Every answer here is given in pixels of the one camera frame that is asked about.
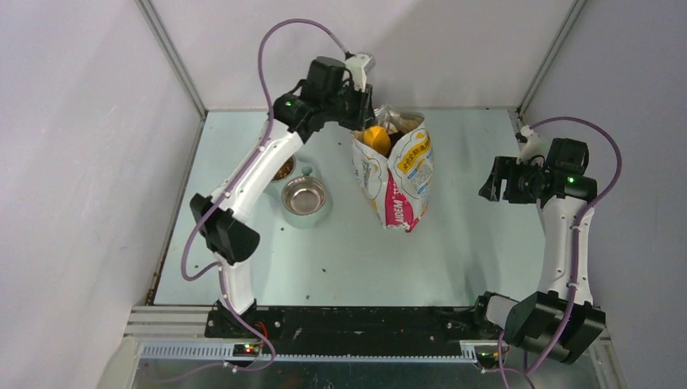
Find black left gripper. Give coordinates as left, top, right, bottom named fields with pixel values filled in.
left=323, top=79, right=378, bottom=132

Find orange plastic scoop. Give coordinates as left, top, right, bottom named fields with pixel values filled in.
left=363, top=126, right=392, bottom=156

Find white yellow pet food bag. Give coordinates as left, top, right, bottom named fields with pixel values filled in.
left=351, top=105, right=434, bottom=233

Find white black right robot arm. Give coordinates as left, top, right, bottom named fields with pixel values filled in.
left=471, top=135, right=606, bottom=365

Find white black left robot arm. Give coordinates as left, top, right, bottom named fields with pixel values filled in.
left=190, top=53, right=375, bottom=338

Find small steel bowl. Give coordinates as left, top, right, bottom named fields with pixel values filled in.
left=271, top=156, right=297, bottom=183

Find kibble in small bowl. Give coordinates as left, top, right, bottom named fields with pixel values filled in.
left=272, top=159, right=295, bottom=182

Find steel bowl in green stand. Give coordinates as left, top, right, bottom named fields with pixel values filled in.
left=265, top=160, right=333, bottom=229

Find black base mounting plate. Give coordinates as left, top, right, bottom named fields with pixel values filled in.
left=204, top=303, right=500, bottom=356

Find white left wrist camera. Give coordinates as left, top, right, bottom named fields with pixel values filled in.
left=344, top=53, right=375, bottom=92

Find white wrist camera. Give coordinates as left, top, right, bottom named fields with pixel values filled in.
left=344, top=53, right=375, bottom=92
left=516, top=126, right=550, bottom=165

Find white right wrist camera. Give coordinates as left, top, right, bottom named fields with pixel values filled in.
left=516, top=126, right=550, bottom=165

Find aluminium frame post right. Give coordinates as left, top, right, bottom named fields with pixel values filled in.
left=517, top=0, right=589, bottom=118

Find aluminium frame post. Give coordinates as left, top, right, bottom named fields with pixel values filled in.
left=517, top=0, right=589, bottom=118
left=134, top=0, right=208, bottom=120

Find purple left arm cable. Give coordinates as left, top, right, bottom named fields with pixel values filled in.
left=180, top=19, right=352, bottom=374

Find aluminium frame post left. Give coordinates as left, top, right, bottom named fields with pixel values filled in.
left=134, top=0, right=208, bottom=120

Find grey slotted cable duct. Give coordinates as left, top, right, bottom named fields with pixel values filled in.
left=139, top=341, right=477, bottom=363

